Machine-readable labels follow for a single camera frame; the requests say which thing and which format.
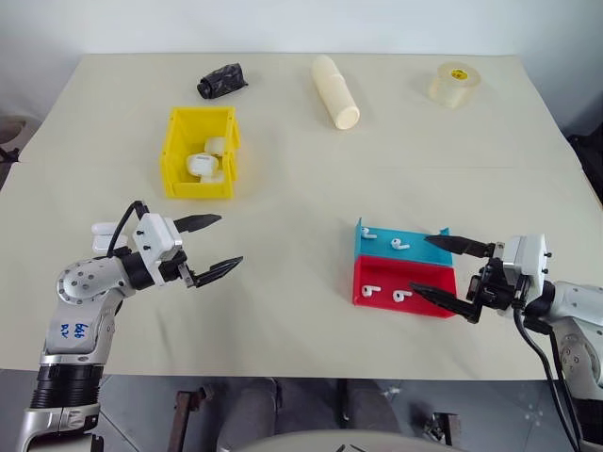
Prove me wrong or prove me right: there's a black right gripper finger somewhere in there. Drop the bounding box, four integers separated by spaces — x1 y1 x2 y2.
423 234 497 258
409 281 482 326

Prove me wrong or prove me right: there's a clear tape roll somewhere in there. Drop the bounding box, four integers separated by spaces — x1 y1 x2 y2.
428 60 483 110

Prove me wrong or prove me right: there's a black rolled plastic bag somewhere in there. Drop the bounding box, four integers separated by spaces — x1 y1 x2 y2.
195 60 251 102

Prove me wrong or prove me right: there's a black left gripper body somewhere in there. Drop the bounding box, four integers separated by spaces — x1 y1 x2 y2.
157 248 198 288

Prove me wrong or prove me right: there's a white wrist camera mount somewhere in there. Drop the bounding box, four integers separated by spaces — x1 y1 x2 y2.
500 233 551 294
131 213 186 286

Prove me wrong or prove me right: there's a rusty metal bracket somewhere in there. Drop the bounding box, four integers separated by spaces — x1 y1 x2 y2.
173 384 212 452
422 411 462 447

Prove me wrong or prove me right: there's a yellow plastic bin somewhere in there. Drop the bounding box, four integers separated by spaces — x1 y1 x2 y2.
159 105 243 201

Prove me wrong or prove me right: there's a red plastic tray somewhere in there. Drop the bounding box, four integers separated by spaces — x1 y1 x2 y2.
351 254 460 321

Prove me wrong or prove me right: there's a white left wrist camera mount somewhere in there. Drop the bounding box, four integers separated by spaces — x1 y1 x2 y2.
131 213 186 286

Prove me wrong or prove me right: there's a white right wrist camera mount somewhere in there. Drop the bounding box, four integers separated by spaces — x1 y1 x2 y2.
500 233 551 294

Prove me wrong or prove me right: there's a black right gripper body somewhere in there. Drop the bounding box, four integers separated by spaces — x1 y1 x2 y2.
464 241 526 314

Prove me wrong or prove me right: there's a blue plastic tray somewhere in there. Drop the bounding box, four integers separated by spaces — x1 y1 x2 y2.
350 217 454 267

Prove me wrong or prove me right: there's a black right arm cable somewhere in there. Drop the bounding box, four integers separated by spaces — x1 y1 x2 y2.
511 277 583 452

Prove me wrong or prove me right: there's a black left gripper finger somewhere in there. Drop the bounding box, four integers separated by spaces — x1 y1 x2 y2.
189 255 245 289
172 214 223 235

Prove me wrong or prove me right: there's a dark background object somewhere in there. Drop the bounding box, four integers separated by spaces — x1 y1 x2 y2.
563 133 603 209

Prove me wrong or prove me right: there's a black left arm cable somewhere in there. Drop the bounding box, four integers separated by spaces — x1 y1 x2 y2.
108 200 152 259

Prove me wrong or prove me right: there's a cream cylindrical bottle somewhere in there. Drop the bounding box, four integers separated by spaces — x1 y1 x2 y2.
310 54 362 132

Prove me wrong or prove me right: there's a beige round background object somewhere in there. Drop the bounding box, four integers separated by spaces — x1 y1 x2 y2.
0 116 35 143

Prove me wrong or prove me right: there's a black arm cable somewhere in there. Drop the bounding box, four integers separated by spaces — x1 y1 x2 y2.
108 200 152 259
511 277 583 452

